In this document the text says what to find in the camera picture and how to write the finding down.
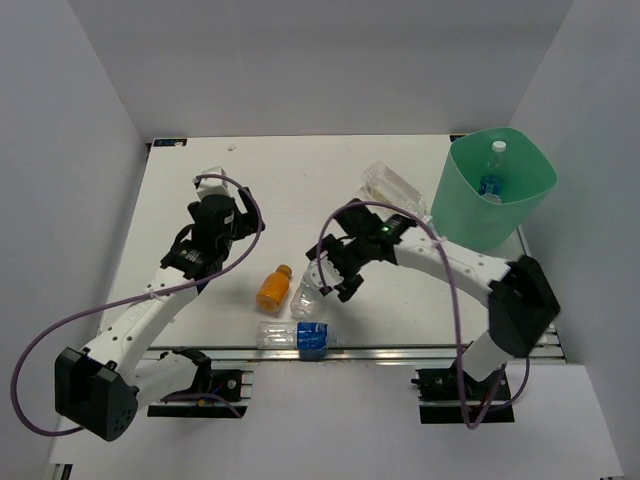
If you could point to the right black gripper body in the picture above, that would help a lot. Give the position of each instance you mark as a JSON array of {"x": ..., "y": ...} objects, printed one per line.
[{"x": 347, "y": 260}]

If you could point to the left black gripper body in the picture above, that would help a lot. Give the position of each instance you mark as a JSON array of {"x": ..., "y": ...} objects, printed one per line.
[{"x": 241, "y": 228}]

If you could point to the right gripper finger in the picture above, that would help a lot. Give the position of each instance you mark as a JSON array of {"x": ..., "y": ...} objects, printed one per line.
[
  {"x": 324, "y": 245},
  {"x": 347, "y": 289}
]

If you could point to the clear bottle blue green label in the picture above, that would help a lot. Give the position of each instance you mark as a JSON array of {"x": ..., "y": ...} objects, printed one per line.
[{"x": 308, "y": 301}]

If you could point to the clear bottle dark blue label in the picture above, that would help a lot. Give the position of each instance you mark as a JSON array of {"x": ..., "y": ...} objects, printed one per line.
[{"x": 296, "y": 335}]

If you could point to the orange juice bottle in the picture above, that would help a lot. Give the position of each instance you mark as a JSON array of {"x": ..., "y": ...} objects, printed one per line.
[{"x": 274, "y": 289}]

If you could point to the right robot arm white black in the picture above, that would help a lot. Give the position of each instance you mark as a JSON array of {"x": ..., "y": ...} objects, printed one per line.
[{"x": 518, "y": 297}]

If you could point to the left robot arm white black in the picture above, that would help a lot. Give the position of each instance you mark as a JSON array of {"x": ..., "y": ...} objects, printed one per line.
[{"x": 102, "y": 386}]

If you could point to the green plastic bin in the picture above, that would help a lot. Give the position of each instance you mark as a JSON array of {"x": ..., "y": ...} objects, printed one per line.
[{"x": 462, "y": 215}]

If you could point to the large clear square bottle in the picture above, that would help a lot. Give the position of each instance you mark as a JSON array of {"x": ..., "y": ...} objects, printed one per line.
[{"x": 382, "y": 184}]

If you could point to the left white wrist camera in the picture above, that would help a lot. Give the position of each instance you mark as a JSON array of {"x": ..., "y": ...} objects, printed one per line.
[{"x": 205, "y": 185}]

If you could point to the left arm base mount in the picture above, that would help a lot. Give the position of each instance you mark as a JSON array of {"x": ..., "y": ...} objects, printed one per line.
[{"x": 215, "y": 392}]

